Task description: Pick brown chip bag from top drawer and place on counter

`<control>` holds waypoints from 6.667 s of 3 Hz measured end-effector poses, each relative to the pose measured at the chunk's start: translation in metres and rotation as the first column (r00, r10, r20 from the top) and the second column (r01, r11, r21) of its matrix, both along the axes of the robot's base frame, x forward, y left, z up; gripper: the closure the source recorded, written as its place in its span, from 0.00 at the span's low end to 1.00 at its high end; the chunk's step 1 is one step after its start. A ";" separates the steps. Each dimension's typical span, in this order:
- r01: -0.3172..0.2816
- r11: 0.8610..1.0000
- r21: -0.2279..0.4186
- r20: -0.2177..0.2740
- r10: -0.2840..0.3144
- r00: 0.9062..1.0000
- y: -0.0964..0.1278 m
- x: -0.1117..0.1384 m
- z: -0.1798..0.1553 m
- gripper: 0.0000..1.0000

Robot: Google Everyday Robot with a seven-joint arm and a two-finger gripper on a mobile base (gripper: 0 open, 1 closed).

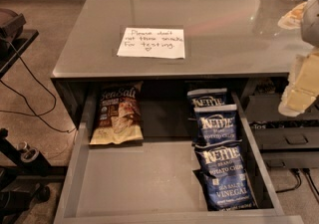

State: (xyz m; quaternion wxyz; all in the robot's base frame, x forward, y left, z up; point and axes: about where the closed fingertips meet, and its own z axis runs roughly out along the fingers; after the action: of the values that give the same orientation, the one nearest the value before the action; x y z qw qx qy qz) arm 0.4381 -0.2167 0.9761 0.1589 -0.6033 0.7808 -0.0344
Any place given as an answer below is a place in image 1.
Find black equipment stand left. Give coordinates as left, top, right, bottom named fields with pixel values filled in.
left=0, top=8, right=53, bottom=224

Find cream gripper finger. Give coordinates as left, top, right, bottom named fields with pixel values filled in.
left=289, top=50, right=319, bottom=96
left=278, top=87, right=316, bottom=117

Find black cable on floor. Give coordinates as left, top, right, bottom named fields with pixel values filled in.
left=0, top=40, right=77, bottom=134

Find blue kettle chip bag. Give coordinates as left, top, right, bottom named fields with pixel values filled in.
left=194, top=105, right=237, bottom=144
left=187, top=88, right=227, bottom=108
left=194, top=140, right=257, bottom=211

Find black power cables right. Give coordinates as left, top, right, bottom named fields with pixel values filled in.
left=275, top=167, right=319, bottom=206

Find white handwritten paper note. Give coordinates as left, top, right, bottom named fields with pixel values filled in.
left=117, top=28, right=185, bottom=59

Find brown sea salt chip bag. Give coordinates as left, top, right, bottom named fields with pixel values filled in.
left=91, top=82, right=144, bottom=145

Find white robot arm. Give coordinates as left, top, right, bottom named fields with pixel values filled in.
left=278, top=0, right=319, bottom=116

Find dark lower cabinet drawers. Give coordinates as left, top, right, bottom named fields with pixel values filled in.
left=245, top=94, right=319, bottom=168

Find blue Kettle chip bag middle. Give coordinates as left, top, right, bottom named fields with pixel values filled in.
left=194, top=105, right=237, bottom=144

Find grey open top drawer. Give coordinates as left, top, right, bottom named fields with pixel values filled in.
left=54, top=88, right=304, bottom=224

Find blue Kettle chip bag back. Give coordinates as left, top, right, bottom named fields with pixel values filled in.
left=187, top=88, right=227, bottom=108

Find blue Kettle chip bag front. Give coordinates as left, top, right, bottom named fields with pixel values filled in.
left=194, top=140, right=257, bottom=211

